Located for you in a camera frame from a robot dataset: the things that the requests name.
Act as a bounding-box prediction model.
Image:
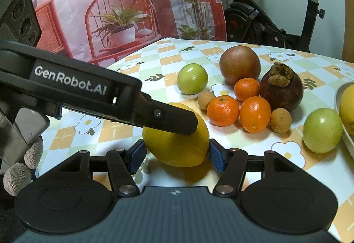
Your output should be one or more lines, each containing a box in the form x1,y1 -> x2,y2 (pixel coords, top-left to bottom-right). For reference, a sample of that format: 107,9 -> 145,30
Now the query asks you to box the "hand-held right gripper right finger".
209,138 -> 298,196

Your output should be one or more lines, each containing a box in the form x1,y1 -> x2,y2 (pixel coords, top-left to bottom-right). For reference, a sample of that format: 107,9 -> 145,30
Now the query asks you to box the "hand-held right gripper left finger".
59,139 -> 147,196

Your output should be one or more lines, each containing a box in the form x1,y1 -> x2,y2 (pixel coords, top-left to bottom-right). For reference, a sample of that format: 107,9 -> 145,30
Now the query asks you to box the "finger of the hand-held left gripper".
135,92 -> 198,137

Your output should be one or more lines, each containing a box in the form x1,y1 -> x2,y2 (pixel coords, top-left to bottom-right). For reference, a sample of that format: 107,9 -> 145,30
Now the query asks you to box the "yellow lemon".
339,92 -> 354,135
142,103 -> 210,168

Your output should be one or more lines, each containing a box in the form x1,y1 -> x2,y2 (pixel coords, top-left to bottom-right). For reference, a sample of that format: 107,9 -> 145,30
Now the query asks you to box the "brown longan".
197,90 -> 216,111
270,108 -> 292,133

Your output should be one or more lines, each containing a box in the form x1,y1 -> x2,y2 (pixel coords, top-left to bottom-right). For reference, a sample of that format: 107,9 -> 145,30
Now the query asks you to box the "orange mandarin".
234,78 -> 260,102
207,95 -> 240,127
239,96 -> 272,133

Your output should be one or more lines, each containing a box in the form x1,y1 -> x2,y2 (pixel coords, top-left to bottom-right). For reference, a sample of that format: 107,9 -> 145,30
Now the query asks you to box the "green jujube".
302,108 -> 344,154
177,63 -> 208,95

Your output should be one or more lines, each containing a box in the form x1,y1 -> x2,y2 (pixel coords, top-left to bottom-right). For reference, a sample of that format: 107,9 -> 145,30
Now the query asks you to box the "reddish pomegranate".
219,45 -> 261,86

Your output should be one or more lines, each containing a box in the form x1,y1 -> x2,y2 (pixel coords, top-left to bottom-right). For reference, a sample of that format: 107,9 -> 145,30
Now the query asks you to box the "dark purple mangosteen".
259,62 -> 304,112

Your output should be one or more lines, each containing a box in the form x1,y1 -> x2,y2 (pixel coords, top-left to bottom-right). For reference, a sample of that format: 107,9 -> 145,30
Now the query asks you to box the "white plate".
334,81 -> 354,158

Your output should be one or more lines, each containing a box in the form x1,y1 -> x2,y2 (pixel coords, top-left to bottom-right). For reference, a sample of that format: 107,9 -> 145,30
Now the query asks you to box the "person's left hand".
3,136 -> 45,196

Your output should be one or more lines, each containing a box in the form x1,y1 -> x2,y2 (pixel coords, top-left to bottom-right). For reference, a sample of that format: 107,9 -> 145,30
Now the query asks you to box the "checkered flower tablecloth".
36,37 -> 354,241

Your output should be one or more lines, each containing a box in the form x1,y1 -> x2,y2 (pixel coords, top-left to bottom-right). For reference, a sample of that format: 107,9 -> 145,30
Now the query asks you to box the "black exercise bike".
214,0 -> 345,52

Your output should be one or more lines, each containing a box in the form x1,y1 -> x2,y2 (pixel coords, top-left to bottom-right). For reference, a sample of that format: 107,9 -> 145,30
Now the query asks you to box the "wooden board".
341,0 -> 354,64

